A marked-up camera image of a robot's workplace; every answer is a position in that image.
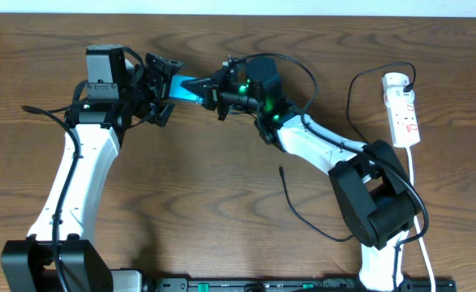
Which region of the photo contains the smartphone with teal screen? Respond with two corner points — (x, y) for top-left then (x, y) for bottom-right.
(169, 75), (203, 104)

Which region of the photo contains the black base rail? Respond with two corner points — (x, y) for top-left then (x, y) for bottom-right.
(141, 275), (457, 292)

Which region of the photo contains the white power strip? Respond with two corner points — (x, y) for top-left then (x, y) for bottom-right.
(382, 72), (420, 148)

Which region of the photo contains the black camera cable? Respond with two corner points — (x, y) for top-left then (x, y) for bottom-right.
(20, 46), (145, 292)
(229, 52), (430, 292)

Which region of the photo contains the black right camera cable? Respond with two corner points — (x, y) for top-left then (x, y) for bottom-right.
(229, 52), (430, 292)

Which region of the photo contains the white USB charger plug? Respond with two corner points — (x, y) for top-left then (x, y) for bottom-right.
(384, 86), (415, 108)

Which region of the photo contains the black left camera cable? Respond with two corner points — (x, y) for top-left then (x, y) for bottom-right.
(20, 46), (145, 292)

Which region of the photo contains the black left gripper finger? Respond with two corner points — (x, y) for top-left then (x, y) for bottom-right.
(156, 102), (175, 127)
(145, 53), (184, 77)

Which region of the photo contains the black charging cable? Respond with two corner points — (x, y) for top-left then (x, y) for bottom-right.
(278, 62), (418, 243)

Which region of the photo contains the white power strip cord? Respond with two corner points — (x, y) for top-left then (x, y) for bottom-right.
(405, 146), (437, 292)

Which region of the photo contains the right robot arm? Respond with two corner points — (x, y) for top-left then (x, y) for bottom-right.
(180, 53), (427, 291)

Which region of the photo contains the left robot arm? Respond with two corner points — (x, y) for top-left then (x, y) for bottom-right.
(1, 45), (183, 291)

